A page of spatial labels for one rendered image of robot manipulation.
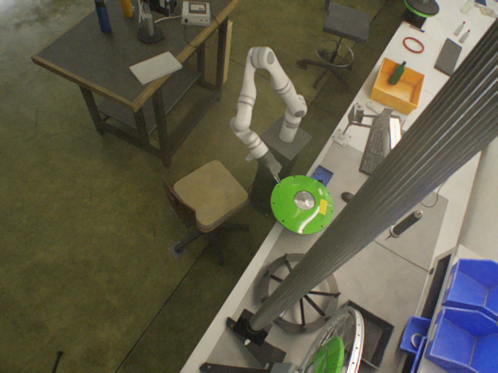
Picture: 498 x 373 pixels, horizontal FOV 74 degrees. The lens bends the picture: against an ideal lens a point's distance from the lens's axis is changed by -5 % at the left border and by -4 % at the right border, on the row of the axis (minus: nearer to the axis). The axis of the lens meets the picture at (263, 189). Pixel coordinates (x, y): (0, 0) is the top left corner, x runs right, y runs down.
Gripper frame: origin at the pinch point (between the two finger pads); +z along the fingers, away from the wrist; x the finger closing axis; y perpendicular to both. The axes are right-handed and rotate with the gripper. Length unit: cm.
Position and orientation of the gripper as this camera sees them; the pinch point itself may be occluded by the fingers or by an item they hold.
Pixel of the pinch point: (279, 183)
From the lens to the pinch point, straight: 166.9
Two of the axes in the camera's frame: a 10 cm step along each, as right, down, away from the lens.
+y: 6.0, -0.7, -8.0
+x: 5.6, -6.8, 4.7
